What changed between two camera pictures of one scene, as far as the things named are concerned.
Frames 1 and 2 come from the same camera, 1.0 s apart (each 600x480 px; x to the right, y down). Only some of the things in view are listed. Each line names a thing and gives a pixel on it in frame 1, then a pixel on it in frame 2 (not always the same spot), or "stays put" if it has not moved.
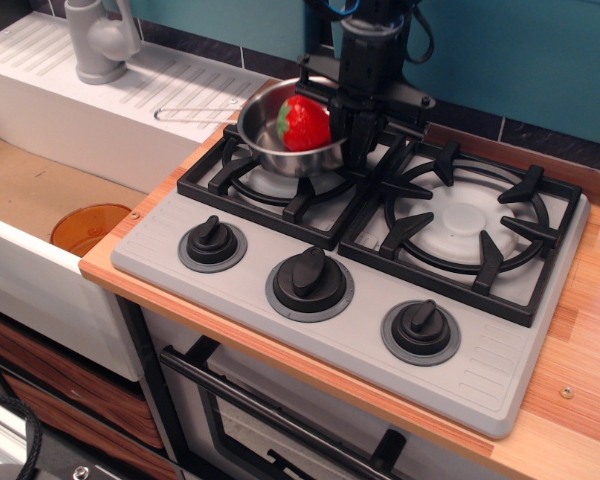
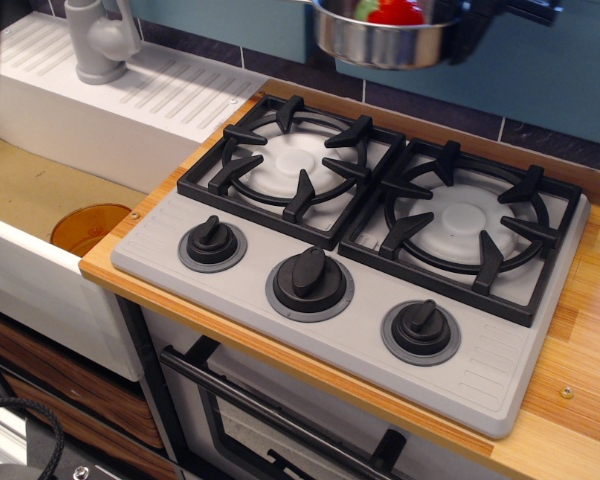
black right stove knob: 420,333 stays put
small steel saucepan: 257,124 → 342,35
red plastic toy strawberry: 303,123 → 402,12
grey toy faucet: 101,43 stays put
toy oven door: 239,416 stays put
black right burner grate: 477,232 stays put
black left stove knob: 212,246 stays put
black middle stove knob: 309,287 stays put
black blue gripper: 366,89 → 475,17
